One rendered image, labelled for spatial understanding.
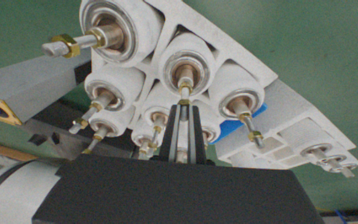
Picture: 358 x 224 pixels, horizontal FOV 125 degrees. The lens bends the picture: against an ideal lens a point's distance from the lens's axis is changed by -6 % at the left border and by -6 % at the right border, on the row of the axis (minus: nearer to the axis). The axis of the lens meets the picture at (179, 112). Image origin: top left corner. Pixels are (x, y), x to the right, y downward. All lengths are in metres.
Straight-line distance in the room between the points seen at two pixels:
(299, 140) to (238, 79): 0.31
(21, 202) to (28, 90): 0.30
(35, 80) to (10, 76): 0.03
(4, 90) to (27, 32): 0.41
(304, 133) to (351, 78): 0.38
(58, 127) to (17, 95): 0.38
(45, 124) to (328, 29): 1.09
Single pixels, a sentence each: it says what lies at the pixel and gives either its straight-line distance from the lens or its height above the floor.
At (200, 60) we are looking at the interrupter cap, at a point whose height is 0.25.
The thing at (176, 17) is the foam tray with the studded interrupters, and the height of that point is 0.18.
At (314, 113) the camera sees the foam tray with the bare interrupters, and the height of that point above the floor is 0.18.
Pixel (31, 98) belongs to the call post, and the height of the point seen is 0.28.
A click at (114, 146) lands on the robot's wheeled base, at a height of 0.17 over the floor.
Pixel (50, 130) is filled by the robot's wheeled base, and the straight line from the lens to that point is 0.72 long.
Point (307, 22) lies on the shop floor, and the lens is 0.55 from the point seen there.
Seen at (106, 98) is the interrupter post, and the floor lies 0.26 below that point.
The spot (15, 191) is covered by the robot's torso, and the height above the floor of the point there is 0.41.
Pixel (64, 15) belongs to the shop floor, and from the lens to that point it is 0.58.
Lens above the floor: 0.42
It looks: 48 degrees down
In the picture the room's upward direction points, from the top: 174 degrees counter-clockwise
